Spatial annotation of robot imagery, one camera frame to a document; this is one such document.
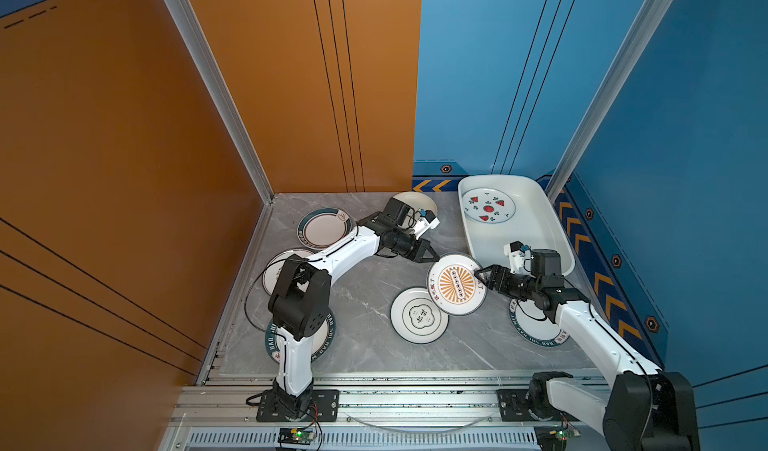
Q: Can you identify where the green clover outline plate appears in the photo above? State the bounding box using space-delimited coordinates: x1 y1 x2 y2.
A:
390 287 449 345

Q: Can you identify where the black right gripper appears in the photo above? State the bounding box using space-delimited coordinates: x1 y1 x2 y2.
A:
473 264 541 302

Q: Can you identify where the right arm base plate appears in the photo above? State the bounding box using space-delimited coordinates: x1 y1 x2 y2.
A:
496 388 576 423

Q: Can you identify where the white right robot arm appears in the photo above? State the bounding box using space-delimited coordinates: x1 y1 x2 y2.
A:
474 249 700 450

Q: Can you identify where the green lettered plate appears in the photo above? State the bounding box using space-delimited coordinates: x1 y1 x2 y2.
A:
509 299 569 347
265 310 336 363

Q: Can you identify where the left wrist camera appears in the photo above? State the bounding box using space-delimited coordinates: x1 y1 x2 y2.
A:
412 209 440 239

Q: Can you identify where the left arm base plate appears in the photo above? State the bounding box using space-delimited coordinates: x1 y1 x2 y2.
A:
256 388 340 423

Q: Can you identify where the watermelon pattern plate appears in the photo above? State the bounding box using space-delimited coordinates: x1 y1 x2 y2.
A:
461 187 517 224

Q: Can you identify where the red chinese characters plate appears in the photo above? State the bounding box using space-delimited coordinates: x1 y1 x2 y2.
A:
261 248 314 295

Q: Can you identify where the green lettered plate front left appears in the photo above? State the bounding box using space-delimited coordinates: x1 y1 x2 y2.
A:
265 310 336 363

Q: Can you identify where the left circuit board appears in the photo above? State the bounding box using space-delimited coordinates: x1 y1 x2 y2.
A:
276 427 321 450

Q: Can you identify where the green lettered plate right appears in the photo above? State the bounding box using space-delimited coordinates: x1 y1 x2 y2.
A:
509 299 569 347

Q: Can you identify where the cream plain plate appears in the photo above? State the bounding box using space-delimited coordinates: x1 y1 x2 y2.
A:
394 191 438 227

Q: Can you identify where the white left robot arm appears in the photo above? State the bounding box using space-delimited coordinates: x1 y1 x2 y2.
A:
267 197 439 420

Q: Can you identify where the white cable on rail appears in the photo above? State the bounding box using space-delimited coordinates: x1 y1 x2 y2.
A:
343 413 498 435

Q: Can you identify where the circuit board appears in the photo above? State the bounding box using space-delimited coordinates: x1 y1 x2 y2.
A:
535 427 581 451
276 427 321 450

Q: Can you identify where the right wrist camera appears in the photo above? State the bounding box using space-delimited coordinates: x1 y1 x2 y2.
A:
503 241 530 274

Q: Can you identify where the orange sunburst plate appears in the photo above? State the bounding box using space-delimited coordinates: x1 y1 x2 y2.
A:
427 253 487 316

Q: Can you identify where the aluminium rail frame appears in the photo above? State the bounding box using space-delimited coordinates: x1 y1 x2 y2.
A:
157 369 685 451

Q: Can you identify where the green rim plate back left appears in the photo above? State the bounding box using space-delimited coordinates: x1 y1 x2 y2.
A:
297 207 356 250

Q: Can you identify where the right circuit board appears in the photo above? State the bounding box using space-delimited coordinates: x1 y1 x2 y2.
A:
535 427 581 451

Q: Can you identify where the white plastic bin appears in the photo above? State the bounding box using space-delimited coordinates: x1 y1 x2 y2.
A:
458 174 575 275

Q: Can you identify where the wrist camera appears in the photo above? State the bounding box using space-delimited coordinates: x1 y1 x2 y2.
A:
503 241 530 274
412 209 440 239

